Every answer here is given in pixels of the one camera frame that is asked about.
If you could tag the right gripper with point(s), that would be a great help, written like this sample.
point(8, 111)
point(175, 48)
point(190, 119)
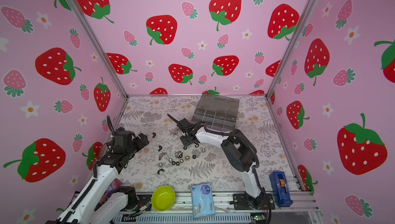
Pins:
point(186, 133)

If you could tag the grey plastic compartment organizer box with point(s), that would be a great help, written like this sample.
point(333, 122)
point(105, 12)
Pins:
point(219, 112)

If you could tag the lime green bowl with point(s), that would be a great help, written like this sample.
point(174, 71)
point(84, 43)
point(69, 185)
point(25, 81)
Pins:
point(163, 198)

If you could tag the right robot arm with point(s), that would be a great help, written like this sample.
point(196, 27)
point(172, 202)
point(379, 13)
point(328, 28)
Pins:
point(239, 151)

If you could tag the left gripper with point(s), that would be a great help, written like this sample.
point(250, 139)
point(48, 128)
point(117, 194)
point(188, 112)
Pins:
point(141, 144)

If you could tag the aluminium front rail frame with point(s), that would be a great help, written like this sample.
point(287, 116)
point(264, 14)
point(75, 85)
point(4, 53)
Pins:
point(230, 208)

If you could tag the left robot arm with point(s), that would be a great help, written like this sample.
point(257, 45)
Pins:
point(92, 190)

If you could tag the blue tissue pack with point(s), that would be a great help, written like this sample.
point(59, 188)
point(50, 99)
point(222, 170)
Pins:
point(202, 201)

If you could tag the blue tape dispenser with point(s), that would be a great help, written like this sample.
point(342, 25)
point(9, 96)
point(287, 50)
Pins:
point(280, 187)

